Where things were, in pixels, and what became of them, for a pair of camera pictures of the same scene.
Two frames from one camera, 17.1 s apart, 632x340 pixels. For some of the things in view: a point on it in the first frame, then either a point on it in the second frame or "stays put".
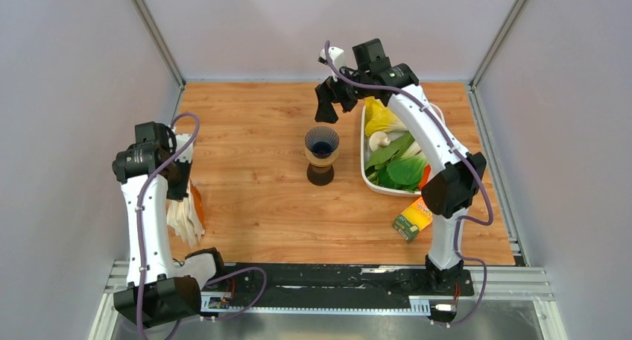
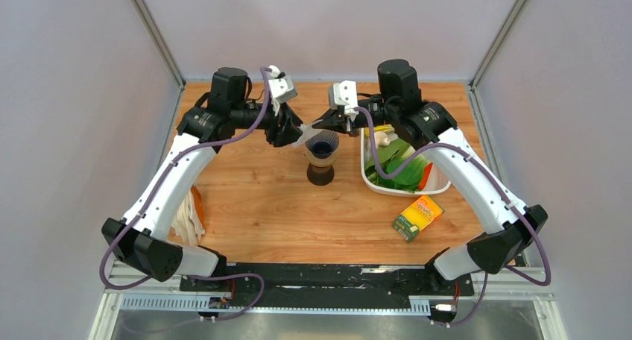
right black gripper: (326, 111) -> (334, 119)
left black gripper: (179, 192) -> (287, 133)
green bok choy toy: (405, 147) stays put
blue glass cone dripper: (322, 141) stays put
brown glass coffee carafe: (320, 176) stays put
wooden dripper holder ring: (321, 162) stays put
